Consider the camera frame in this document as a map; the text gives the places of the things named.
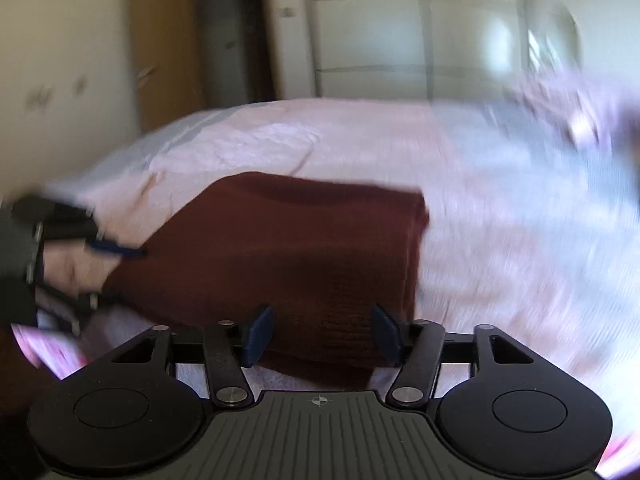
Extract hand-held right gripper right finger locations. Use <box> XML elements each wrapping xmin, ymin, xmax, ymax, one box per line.
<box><xmin>370</xmin><ymin>305</ymin><xmax>536</xmax><ymax>409</ymax></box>

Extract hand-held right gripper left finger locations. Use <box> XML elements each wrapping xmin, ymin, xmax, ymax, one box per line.
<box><xmin>111</xmin><ymin>305</ymin><xmax>276</xmax><ymax>409</ymax></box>

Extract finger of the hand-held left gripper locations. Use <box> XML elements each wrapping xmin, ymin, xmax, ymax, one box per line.
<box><xmin>36</xmin><ymin>204</ymin><xmax>149</xmax><ymax>261</ymax></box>
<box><xmin>29</xmin><ymin>280</ymin><xmax>124</xmax><ymax>337</ymax></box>

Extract brown knitted sweater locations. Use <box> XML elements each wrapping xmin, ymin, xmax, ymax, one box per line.
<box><xmin>102</xmin><ymin>172</ymin><xmax>431</xmax><ymax>390</ymax></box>

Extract pile of light clothes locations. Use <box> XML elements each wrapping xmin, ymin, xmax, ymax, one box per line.
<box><xmin>502</xmin><ymin>69</ymin><xmax>640</xmax><ymax>153</ymax></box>

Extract pink printed cloth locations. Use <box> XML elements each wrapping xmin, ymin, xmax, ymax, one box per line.
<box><xmin>12</xmin><ymin>324</ymin><xmax>87</xmax><ymax>382</ymax></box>

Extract white bed sheet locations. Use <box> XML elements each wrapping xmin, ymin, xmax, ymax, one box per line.
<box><xmin>95</xmin><ymin>109</ymin><xmax>236</xmax><ymax>173</ymax></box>

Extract bed with white bedspread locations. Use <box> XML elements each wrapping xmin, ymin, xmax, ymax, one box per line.
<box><xmin>10</xmin><ymin>97</ymin><xmax>640</xmax><ymax>476</ymax></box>

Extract wooden door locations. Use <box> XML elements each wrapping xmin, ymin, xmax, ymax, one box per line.
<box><xmin>127</xmin><ymin>0</ymin><xmax>207</xmax><ymax>133</ymax></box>

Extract white wardrobe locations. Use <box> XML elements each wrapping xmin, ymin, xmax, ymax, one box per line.
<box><xmin>304</xmin><ymin>0</ymin><xmax>587</xmax><ymax>107</ymax></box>

